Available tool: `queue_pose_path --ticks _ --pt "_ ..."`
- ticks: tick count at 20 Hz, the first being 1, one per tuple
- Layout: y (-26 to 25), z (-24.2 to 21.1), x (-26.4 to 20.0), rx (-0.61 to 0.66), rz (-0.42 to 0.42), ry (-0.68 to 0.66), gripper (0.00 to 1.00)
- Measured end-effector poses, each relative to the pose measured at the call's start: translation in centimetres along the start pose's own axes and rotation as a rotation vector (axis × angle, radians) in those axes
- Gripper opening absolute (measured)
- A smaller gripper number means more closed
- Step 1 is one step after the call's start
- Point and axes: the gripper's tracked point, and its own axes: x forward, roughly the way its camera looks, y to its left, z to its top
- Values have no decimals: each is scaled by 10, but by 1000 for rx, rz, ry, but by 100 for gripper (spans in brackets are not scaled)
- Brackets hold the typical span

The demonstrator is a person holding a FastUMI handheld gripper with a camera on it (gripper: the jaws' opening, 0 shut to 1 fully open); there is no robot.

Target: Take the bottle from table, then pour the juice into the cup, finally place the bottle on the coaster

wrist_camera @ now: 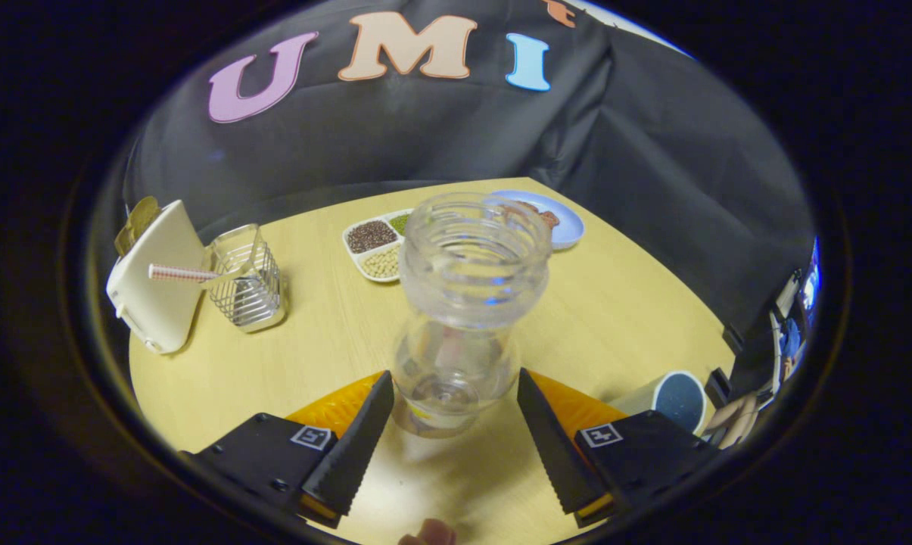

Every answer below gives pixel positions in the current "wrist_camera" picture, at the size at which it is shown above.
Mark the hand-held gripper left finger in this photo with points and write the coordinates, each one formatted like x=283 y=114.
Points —
x=353 y=443

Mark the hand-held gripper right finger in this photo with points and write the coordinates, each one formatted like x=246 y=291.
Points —
x=552 y=443

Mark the white cup with blue inside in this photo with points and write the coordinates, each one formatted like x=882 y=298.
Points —
x=679 y=397

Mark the clear plastic juice bottle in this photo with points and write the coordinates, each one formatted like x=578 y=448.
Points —
x=467 y=288

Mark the round wooden table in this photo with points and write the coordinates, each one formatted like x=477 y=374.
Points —
x=334 y=341

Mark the white divided dish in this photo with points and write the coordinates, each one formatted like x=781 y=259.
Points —
x=365 y=261

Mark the pile of yellow soybeans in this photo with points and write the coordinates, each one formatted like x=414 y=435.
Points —
x=382 y=262

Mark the pile of dark red beans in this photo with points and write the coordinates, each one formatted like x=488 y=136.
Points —
x=370 y=236

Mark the light blue plate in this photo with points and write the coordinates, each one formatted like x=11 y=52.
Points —
x=569 y=223

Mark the pile of green beans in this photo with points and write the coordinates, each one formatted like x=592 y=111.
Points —
x=400 y=223

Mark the brown food pieces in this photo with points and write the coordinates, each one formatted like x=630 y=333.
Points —
x=548 y=218

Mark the white toaster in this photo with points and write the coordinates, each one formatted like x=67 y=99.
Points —
x=157 y=303

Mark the red striped paper straw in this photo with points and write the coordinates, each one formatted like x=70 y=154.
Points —
x=179 y=273

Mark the computer monitor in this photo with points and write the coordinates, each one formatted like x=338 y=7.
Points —
x=810 y=284

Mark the black backdrop cloth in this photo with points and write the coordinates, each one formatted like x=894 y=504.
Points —
x=440 y=129

